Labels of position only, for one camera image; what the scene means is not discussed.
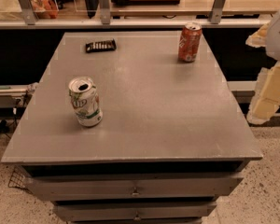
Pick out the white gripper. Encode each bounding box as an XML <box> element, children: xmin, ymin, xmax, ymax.
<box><xmin>245</xmin><ymin>9</ymin><xmax>280</xmax><ymax>125</ymax></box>

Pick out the white green 7up can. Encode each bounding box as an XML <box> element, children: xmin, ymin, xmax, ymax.
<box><xmin>68</xmin><ymin>77</ymin><xmax>103</xmax><ymax>127</ymax></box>

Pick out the orange soda can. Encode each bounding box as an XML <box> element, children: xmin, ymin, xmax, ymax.
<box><xmin>178</xmin><ymin>22</ymin><xmax>202</xmax><ymax>63</ymax></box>

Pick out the black rxbar chocolate bar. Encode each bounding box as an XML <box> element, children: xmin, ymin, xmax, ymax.
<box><xmin>85</xmin><ymin>39</ymin><xmax>117</xmax><ymax>53</ymax></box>

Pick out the grey drawer cabinet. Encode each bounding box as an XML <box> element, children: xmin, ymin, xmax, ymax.
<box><xmin>2</xmin><ymin>31</ymin><xmax>262</xmax><ymax>224</ymax></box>

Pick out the orange snack bag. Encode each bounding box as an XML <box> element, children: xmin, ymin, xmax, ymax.
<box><xmin>30</xmin><ymin>0</ymin><xmax>58</xmax><ymax>19</ymax></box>

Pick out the grey drawer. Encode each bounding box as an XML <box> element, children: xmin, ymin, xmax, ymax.
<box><xmin>53</xmin><ymin>202</ymin><xmax>217</xmax><ymax>222</ymax></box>
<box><xmin>24</xmin><ymin>173</ymin><xmax>243</xmax><ymax>201</ymax></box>

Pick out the top grey drawer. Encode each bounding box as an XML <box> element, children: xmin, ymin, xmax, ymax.
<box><xmin>24</xmin><ymin>173</ymin><xmax>243</xmax><ymax>201</ymax></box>

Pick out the right metal shelf bracket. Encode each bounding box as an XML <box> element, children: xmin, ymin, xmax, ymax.
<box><xmin>208</xmin><ymin>0</ymin><xmax>226</xmax><ymax>24</ymax></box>

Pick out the metal shelf bracket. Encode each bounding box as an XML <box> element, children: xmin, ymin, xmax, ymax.
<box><xmin>208</xmin><ymin>0</ymin><xmax>226</xmax><ymax>24</ymax></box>
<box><xmin>99</xmin><ymin>0</ymin><xmax>111</xmax><ymax>25</ymax></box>
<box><xmin>18</xmin><ymin>0</ymin><xmax>37</xmax><ymax>25</ymax></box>

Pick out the middle metal shelf bracket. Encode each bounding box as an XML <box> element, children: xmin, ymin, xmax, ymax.
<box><xmin>99</xmin><ymin>0</ymin><xmax>111</xmax><ymax>25</ymax></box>

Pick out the left metal shelf bracket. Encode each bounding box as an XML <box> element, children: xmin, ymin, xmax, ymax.
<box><xmin>18</xmin><ymin>0</ymin><xmax>37</xmax><ymax>25</ymax></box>

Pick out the wire mesh basket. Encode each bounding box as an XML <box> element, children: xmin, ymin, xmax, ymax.
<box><xmin>7</xmin><ymin>167</ymin><xmax>28</xmax><ymax>192</ymax></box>

